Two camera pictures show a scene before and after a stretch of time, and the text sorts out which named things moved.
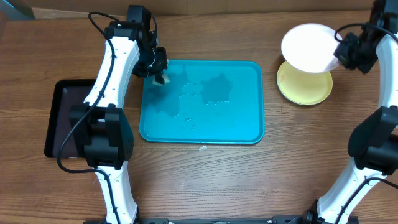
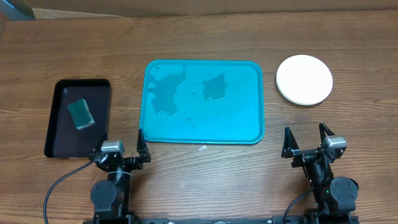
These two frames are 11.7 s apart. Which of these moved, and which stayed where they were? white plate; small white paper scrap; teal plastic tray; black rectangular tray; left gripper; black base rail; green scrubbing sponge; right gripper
Moved: white plate; left gripper; right gripper; green scrubbing sponge
Stayed: teal plastic tray; black base rail; black rectangular tray; small white paper scrap
